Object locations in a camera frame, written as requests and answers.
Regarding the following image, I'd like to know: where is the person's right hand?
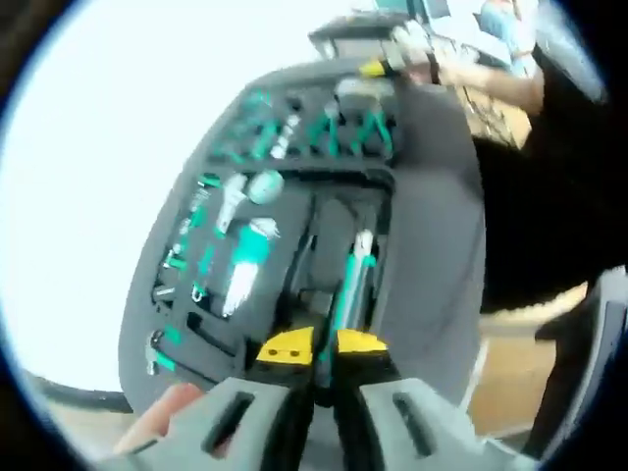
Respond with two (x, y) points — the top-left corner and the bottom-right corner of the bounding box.
(407, 47), (458, 87)

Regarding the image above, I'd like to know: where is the clear plastic plug box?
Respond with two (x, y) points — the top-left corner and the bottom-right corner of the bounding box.
(335, 77), (393, 119)

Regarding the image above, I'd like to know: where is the green handled claw hammer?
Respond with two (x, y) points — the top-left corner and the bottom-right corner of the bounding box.
(313, 228), (380, 393)

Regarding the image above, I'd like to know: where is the black desk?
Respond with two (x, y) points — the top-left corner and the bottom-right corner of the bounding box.
(307, 14), (398, 60)

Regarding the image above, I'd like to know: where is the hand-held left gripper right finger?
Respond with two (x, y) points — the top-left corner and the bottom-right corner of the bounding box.
(323, 327), (539, 471)

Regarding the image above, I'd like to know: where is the small silver green tool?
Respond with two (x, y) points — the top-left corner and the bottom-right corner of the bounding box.
(145, 327), (179, 377)

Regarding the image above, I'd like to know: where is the black toolbox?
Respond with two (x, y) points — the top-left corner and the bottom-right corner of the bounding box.
(119, 67), (409, 392)

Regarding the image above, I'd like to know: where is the silver adjustable wrench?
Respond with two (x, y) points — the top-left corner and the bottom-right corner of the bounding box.
(214, 174), (247, 237)

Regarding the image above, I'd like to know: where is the green handled screwdriver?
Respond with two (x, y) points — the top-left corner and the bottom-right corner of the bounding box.
(244, 117), (279, 161)

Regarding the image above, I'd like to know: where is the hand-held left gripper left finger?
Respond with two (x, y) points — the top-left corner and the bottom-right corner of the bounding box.
(97, 327), (320, 471)

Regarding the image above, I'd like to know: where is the person's left hand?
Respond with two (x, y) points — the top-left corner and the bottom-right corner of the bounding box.
(113, 382), (203, 455)

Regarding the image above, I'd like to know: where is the green hex key set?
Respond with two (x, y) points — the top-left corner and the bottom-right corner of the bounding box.
(221, 218), (281, 319)

